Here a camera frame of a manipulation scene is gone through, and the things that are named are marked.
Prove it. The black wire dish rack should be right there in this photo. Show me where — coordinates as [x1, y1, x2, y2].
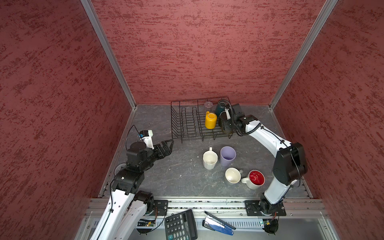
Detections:
[171, 97, 233, 142]

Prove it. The lilac plastic cup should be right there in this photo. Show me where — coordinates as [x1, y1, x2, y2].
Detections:
[220, 146, 237, 167]

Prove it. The black calculator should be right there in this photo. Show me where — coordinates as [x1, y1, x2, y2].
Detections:
[165, 209, 198, 240]

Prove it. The clear glass cup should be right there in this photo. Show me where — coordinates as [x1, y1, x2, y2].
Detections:
[204, 101, 214, 112]

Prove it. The cream white mug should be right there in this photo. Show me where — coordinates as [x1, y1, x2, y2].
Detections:
[225, 168, 243, 185]

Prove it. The right circuit board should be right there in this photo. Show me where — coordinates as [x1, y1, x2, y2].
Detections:
[263, 219, 279, 231]

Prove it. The left circuit board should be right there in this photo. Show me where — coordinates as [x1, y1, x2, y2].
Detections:
[137, 219, 157, 228]

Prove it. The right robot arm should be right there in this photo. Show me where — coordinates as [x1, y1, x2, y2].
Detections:
[226, 103, 308, 216]

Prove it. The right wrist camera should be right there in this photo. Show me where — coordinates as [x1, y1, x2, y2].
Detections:
[225, 108, 231, 121]

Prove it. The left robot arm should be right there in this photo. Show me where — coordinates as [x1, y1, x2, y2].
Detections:
[90, 137, 174, 240]

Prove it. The yellow mug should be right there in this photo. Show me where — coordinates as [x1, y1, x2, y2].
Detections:
[205, 111, 217, 130]

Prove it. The white mug red inside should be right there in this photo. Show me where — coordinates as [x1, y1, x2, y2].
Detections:
[241, 170, 266, 190]

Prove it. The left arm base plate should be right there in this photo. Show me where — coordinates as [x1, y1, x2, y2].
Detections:
[150, 200, 169, 216]

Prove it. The dark green ceramic mug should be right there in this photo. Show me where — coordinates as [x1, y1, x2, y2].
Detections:
[215, 100, 228, 118]

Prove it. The olive green glass cup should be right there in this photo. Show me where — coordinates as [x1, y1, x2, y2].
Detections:
[219, 112, 234, 134]

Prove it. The white ceramic mug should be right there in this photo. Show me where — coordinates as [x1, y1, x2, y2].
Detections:
[203, 147, 218, 170]

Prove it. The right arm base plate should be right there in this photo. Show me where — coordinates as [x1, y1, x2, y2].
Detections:
[245, 200, 287, 217]

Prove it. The blue black stapler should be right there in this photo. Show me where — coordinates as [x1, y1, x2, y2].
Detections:
[203, 211, 236, 236]

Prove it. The circuit board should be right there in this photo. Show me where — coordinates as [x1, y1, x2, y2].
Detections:
[137, 219, 157, 228]
[263, 219, 279, 231]

